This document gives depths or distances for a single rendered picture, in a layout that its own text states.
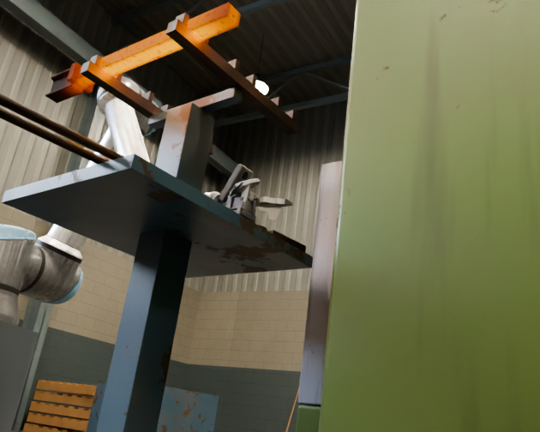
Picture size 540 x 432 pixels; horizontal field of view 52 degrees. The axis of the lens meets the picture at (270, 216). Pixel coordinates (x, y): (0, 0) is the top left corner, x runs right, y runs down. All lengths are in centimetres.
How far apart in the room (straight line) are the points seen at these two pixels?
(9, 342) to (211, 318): 1009
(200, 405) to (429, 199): 573
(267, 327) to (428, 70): 1020
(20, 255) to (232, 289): 994
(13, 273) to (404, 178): 125
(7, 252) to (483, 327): 135
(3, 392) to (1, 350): 11
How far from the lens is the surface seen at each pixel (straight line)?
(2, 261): 168
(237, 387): 1096
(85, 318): 979
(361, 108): 74
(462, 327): 58
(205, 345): 1158
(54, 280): 179
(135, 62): 97
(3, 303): 166
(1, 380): 166
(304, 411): 96
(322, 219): 103
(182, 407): 612
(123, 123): 167
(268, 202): 148
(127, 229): 90
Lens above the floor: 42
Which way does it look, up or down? 21 degrees up
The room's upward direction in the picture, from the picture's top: 8 degrees clockwise
